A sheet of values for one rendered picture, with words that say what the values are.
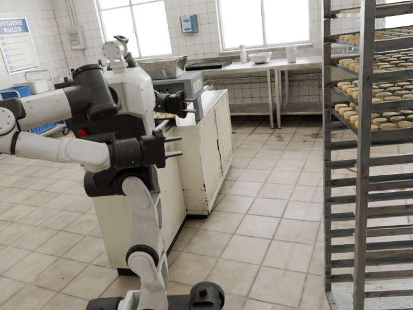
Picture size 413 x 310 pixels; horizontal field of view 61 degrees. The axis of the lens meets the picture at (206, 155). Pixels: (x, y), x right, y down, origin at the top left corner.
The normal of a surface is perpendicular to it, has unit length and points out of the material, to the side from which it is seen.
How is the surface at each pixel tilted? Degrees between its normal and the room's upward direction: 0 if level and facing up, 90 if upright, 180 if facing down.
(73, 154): 60
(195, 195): 90
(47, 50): 90
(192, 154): 90
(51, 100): 52
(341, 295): 0
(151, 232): 90
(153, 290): 114
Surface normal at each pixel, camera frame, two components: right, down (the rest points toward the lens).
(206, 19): -0.40, 0.37
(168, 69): -0.15, 0.73
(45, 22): 0.91, 0.04
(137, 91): 0.65, 0.11
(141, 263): -0.06, 0.36
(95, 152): 0.30, -0.23
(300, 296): -0.13, -0.93
